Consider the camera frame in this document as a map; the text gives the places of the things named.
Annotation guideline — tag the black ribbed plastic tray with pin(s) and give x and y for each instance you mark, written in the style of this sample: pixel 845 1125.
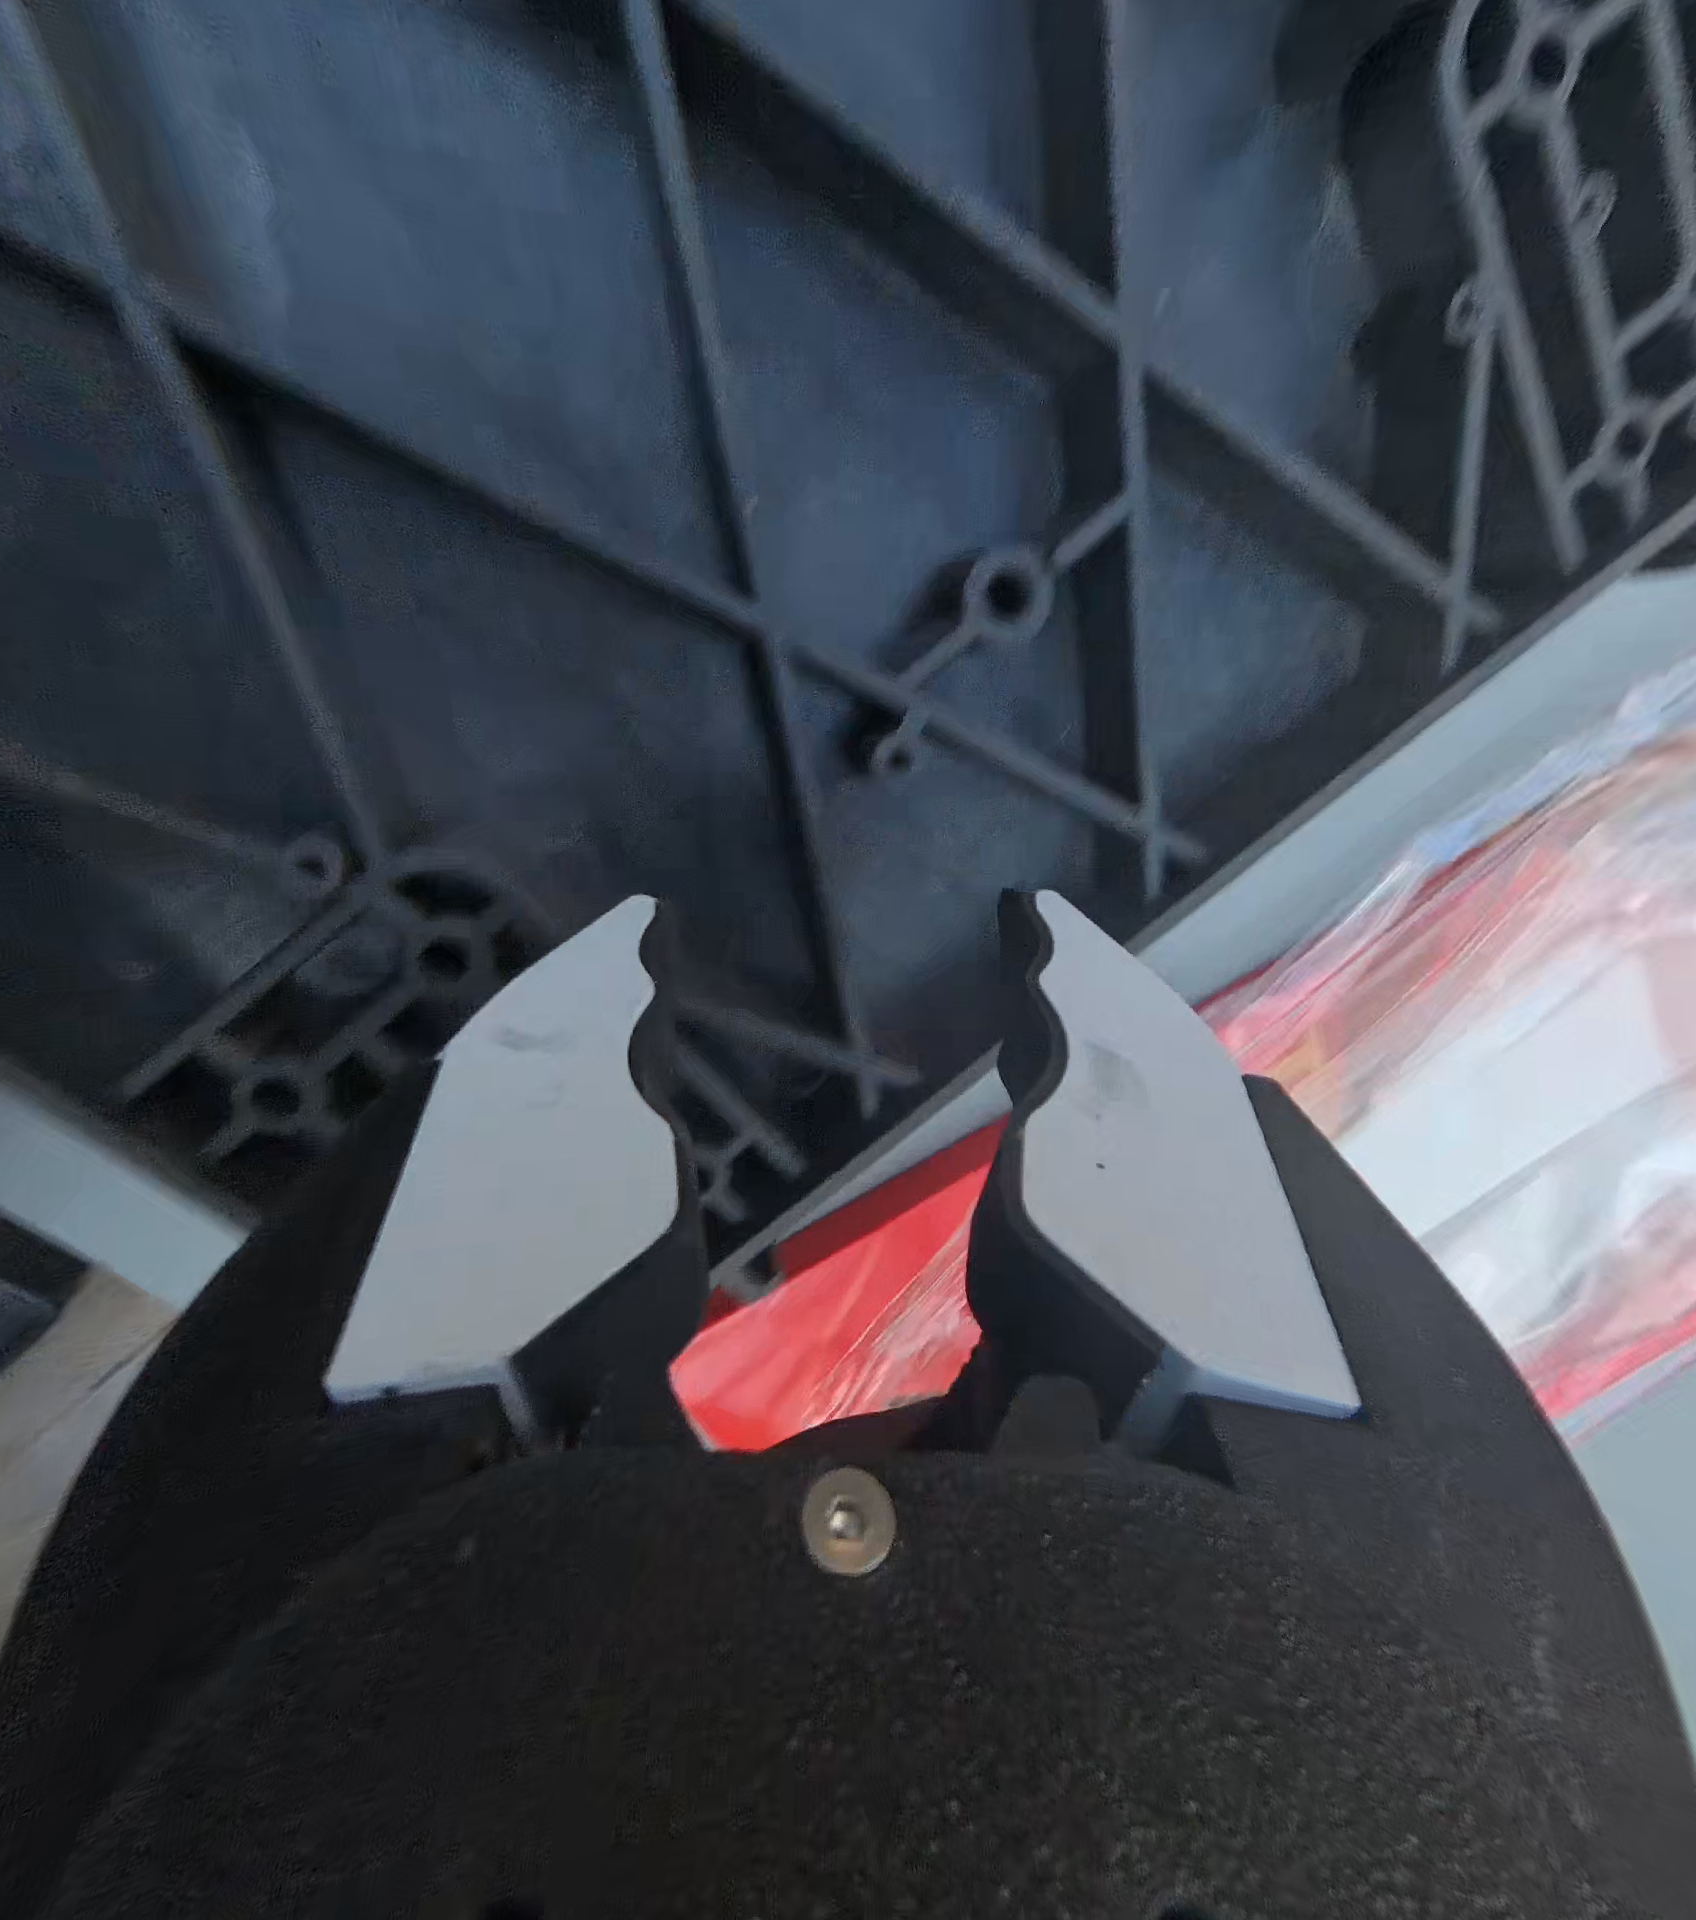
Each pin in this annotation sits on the black ribbed plastic tray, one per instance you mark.
pixel 489 374

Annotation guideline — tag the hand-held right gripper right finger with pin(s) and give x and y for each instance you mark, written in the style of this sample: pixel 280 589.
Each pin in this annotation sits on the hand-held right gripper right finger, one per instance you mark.
pixel 1162 1201

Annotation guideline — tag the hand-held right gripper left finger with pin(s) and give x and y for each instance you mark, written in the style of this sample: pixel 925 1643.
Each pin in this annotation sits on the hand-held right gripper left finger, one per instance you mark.
pixel 519 1185

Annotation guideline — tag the white desk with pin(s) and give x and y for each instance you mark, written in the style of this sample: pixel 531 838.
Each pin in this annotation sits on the white desk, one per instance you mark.
pixel 1659 1621

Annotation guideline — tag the red clear plastic packet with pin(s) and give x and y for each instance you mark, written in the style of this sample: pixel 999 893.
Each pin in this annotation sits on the red clear plastic packet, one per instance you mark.
pixel 1509 961

